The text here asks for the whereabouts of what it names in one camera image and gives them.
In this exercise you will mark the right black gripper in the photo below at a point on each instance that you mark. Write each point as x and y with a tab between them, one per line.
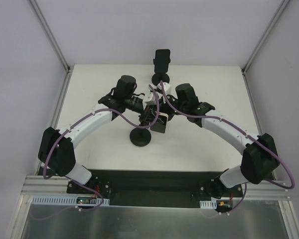
168	109

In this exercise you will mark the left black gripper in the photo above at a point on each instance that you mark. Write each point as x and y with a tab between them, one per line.
144	114

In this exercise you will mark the black phone cream case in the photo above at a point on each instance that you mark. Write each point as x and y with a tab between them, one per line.
160	125

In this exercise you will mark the black phone stand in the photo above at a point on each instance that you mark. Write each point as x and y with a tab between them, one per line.
157	77
140	137

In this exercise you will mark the black smartphone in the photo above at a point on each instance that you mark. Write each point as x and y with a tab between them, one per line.
161	61

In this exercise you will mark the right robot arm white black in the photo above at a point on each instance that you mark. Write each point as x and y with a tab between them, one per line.
259	153

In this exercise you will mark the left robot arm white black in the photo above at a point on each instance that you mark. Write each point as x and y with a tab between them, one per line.
57	148

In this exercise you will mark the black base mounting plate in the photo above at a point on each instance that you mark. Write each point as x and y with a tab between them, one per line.
153	188

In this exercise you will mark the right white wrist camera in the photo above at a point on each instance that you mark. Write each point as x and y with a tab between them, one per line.
163	87

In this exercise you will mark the right white cable duct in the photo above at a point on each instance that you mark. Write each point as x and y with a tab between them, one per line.
211	204

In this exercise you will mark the aluminium rail right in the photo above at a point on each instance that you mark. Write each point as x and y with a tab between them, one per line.
267	191

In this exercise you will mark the right aluminium frame post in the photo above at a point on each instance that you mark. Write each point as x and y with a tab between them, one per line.
284	4

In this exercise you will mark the aluminium frame post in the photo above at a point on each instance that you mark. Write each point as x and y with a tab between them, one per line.
284	4
49	34

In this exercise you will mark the left aluminium frame post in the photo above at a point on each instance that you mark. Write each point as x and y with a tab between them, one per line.
49	34

